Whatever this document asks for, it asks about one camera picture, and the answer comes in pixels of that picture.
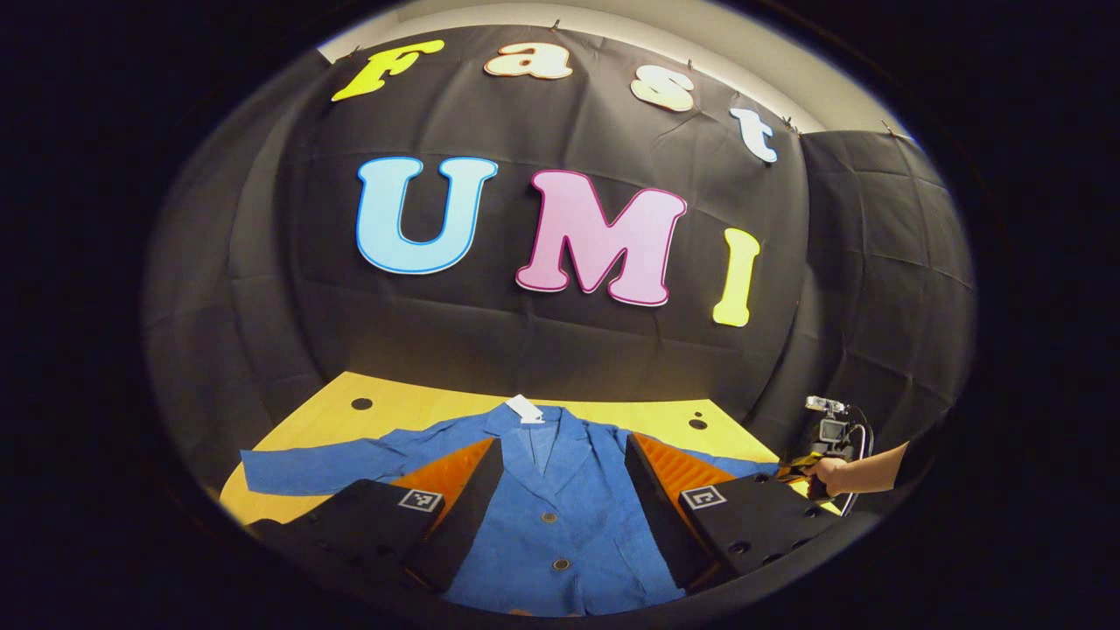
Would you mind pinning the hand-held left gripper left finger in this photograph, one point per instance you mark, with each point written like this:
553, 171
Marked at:
464, 516

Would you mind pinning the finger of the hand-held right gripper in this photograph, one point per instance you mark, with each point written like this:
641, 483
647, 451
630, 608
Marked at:
798, 467

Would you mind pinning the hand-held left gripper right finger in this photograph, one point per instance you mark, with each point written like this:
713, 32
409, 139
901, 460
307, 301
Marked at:
661, 516

